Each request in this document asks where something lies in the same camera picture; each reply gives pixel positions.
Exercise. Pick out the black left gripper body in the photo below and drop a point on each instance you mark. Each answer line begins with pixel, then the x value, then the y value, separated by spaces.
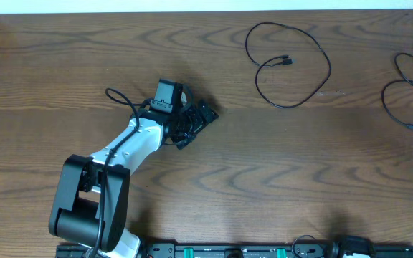
pixel 199 122

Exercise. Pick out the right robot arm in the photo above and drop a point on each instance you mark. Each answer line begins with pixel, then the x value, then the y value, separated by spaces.
pixel 357 247

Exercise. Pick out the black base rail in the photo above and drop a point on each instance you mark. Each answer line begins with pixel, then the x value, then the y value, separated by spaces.
pixel 304 246

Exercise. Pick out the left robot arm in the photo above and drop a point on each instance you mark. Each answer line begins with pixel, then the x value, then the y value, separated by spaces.
pixel 91 201

